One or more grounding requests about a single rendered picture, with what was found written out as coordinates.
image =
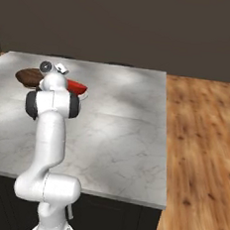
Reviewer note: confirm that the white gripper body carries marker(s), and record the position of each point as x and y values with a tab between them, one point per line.
61	68

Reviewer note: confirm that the red plate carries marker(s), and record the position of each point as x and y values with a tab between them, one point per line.
76	86

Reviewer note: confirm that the dark island base cabinet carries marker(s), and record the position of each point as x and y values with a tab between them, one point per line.
110	219

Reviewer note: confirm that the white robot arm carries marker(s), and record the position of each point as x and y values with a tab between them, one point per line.
49	140

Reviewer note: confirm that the brown wooden plate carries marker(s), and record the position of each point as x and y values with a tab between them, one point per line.
28	76

